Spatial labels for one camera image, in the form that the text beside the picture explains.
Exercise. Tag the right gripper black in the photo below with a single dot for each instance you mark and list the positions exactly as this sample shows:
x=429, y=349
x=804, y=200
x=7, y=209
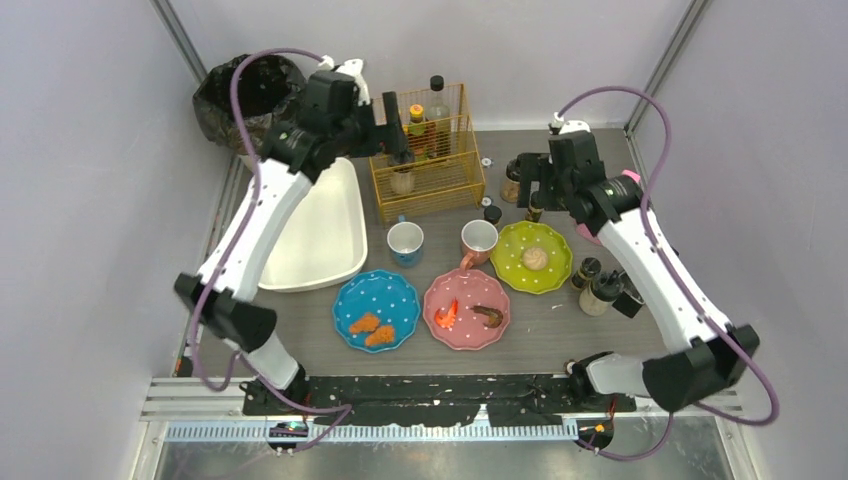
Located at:
x=527, y=174

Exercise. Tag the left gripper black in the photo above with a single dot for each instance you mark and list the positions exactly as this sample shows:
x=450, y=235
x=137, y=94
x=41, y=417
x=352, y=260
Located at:
x=383, y=134

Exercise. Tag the sauce bottle yellow cap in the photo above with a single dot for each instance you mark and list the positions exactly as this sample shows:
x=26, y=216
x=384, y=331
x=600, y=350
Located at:
x=417, y=133

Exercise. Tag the tall clear oil bottle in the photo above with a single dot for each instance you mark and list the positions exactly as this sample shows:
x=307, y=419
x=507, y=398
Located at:
x=438, y=114

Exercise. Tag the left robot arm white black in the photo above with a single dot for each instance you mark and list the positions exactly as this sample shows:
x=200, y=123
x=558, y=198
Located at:
x=219, y=296

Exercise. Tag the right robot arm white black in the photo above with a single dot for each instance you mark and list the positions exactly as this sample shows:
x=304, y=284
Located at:
x=705, y=352

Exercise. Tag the brown spice jar black cap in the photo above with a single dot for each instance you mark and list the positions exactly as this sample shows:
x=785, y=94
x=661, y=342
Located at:
x=510, y=185

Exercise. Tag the small dark pepper bottle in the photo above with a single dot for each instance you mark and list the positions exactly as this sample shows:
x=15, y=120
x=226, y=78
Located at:
x=534, y=209

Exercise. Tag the small black cap jar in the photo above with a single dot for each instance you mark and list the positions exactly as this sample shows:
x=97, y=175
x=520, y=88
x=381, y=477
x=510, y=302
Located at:
x=492, y=214

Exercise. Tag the green polka dot plate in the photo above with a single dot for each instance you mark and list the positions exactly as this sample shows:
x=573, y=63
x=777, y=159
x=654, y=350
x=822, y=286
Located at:
x=514, y=239

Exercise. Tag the pink mug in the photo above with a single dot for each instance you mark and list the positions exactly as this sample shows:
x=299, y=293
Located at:
x=478, y=240

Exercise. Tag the steamed bun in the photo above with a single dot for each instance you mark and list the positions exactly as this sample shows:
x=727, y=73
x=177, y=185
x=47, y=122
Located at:
x=535, y=258

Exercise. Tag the blue mug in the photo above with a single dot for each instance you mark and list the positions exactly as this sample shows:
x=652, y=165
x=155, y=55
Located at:
x=405, y=239

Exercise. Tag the dark spice bottle right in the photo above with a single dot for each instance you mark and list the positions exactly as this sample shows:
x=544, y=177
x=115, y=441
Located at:
x=587, y=270

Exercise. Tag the white plastic basin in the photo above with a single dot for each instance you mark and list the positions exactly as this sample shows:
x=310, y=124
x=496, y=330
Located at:
x=324, y=242

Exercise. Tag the white shaker bottle right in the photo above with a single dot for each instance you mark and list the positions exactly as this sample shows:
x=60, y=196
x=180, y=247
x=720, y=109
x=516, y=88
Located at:
x=602, y=291

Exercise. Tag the trash bin with black bag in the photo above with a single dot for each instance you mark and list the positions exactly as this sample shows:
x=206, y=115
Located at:
x=269, y=91

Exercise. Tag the brown shrimp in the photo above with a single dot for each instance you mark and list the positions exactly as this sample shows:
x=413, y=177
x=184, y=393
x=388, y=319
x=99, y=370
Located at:
x=493, y=317

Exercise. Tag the pink polka dot plate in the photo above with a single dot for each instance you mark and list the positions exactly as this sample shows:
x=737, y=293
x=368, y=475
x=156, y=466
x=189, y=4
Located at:
x=470, y=287

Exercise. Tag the blue polka dot plate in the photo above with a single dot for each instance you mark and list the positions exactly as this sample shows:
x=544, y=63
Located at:
x=384, y=293

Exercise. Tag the red shrimp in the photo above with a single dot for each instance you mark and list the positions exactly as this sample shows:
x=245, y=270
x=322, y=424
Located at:
x=446, y=317

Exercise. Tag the left fried chicken piece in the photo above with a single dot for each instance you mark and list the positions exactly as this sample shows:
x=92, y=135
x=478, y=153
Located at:
x=366, y=324

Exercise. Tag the fried chicken piece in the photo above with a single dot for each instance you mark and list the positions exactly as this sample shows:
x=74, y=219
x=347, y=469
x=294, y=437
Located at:
x=381, y=336
x=366, y=324

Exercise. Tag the right fried chicken piece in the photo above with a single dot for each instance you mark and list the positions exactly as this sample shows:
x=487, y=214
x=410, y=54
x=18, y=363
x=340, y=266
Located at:
x=381, y=336

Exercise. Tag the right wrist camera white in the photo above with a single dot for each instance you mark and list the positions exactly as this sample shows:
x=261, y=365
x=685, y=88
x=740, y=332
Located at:
x=560, y=125

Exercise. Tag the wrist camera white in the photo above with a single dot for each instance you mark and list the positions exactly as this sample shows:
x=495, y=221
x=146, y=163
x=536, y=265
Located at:
x=353, y=68
x=560, y=125

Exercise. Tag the yellow wire basket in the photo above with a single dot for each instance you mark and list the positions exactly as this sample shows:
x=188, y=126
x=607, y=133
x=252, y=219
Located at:
x=440, y=184

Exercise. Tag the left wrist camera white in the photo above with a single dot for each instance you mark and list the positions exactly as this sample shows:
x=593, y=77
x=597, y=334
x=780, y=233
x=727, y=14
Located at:
x=353, y=68

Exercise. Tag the black base mount strip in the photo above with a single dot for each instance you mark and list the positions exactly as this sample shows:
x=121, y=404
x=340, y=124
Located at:
x=450, y=400

